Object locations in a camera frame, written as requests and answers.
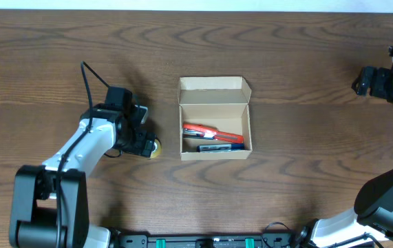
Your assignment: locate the yellow tape roll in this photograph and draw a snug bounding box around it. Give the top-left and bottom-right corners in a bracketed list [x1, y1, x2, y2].
[150, 138, 162, 158]

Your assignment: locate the orange utility knife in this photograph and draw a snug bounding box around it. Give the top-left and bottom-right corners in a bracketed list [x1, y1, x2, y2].
[213, 131, 244, 143]

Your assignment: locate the blue cap white marker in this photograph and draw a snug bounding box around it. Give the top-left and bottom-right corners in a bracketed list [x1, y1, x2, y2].
[197, 143, 245, 153]

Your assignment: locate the cardboard box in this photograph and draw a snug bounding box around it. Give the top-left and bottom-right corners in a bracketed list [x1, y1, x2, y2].
[178, 76, 253, 161]

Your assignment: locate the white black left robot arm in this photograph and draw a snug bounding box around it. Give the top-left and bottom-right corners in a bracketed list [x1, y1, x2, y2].
[9, 104, 159, 247]

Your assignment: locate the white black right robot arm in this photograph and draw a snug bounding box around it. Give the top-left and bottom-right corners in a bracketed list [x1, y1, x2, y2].
[293, 67, 393, 247]

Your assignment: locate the black aluminium mounting rail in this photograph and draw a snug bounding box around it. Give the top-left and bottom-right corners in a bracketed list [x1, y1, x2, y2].
[108, 232, 301, 248]

